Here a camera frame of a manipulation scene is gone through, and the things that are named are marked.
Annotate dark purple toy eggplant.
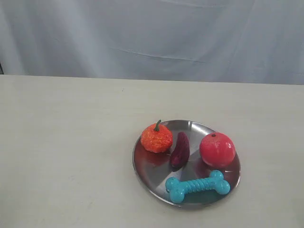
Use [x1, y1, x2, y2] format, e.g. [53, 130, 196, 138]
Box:
[170, 132, 190, 169]

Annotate orange toy pumpkin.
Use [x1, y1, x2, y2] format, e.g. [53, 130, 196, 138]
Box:
[140, 120, 173, 153]

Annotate white backdrop cloth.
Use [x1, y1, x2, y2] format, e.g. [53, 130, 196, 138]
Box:
[0, 0, 304, 85]

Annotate red toy tomato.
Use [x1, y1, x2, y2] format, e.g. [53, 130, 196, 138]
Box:
[199, 132, 236, 168]

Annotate teal toy bone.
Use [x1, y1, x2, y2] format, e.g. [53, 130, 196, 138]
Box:
[165, 170, 230, 203]

